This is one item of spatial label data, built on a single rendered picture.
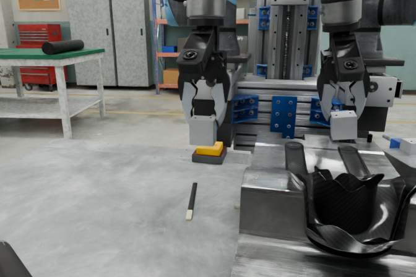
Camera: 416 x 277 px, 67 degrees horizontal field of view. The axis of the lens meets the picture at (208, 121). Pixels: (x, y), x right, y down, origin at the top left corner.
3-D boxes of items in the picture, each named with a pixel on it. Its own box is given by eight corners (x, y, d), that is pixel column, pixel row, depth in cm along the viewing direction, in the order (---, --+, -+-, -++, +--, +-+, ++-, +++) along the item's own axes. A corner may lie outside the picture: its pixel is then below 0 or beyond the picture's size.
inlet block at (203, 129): (203, 127, 76) (203, 105, 74) (223, 128, 75) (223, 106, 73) (189, 144, 64) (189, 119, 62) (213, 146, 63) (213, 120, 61)
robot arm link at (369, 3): (351, 28, 116) (356, -12, 112) (391, 27, 107) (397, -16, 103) (337, 27, 108) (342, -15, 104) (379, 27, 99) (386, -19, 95)
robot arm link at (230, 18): (239, 28, 112) (241, -13, 109) (202, 28, 110) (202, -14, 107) (232, 28, 124) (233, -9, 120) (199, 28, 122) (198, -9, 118)
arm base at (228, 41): (205, 53, 128) (204, 28, 126) (241, 53, 126) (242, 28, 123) (196, 55, 114) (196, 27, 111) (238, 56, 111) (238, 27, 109)
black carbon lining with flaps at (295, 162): (282, 149, 71) (285, 109, 68) (358, 155, 67) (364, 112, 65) (285, 251, 38) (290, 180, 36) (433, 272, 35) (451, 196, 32)
